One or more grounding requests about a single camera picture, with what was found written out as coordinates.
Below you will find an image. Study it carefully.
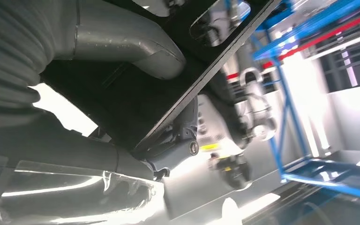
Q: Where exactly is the blue steel shelf rack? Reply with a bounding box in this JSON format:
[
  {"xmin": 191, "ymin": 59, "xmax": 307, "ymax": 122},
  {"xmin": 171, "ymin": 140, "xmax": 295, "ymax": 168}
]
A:
[{"xmin": 249, "ymin": 0, "xmax": 360, "ymax": 203}]

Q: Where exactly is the black standing humanoid robot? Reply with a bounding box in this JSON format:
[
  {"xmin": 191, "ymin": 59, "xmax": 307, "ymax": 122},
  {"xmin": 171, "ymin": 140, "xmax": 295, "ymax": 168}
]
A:
[{"xmin": 191, "ymin": 0, "xmax": 278, "ymax": 192}]

